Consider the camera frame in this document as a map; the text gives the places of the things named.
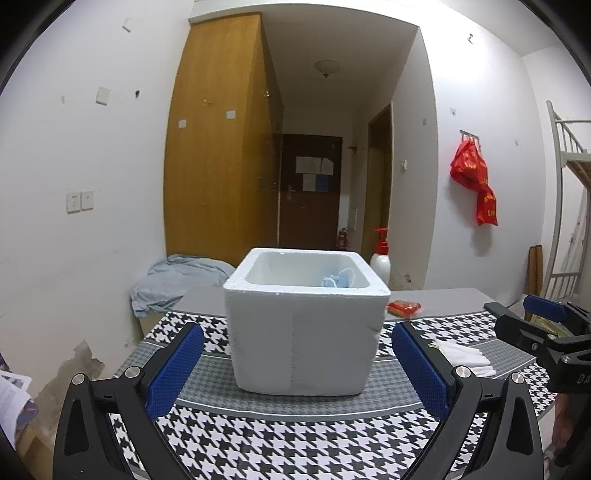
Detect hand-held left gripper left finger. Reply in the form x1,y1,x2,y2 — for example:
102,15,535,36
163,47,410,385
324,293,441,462
52,322,205,480

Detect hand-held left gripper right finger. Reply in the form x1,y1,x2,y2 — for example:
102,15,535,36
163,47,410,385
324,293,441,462
392,320,546,480

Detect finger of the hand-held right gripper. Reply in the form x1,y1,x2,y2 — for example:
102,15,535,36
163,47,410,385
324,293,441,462
523,295,591,334
484,302,561,365

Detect blue face mask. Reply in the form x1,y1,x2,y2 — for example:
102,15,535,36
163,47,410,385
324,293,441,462
322,268,356,288

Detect white foam box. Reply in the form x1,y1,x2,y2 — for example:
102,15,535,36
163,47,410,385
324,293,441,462
222,248,392,397

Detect wooden boards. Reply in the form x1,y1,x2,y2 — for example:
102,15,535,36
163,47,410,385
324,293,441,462
529,244,544,298

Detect white folded tissue pile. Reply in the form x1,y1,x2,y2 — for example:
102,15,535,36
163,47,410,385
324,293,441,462
429,340,496,377

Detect red packet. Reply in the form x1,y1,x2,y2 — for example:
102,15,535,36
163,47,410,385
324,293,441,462
387,300,423,319

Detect light blue crumpled cloth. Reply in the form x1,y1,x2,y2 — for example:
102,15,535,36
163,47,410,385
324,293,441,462
130,254,236,318

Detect metal bunk bed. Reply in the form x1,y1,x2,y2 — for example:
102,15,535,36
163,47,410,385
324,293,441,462
540,100,591,308

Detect white pump bottle red cap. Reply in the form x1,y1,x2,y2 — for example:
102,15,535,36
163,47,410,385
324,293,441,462
369,227,392,288

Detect small red plastic bag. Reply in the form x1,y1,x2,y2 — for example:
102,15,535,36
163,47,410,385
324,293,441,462
475,187,498,227

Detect houndstooth mat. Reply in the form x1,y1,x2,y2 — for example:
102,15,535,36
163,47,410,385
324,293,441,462
108,309,573,480

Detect large red plastic bag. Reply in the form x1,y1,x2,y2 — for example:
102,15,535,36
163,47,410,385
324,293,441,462
450,141,489,190

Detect printed paper sheets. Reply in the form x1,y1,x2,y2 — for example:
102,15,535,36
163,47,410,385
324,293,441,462
0,369,34,439

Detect dark brown door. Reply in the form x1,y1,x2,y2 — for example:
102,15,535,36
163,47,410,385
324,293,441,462
278,134,343,248

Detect wooden wardrobe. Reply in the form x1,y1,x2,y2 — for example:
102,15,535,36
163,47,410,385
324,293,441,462
165,13,284,268

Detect wooden side door frame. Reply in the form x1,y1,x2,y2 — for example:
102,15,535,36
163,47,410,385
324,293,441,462
361,102,394,261

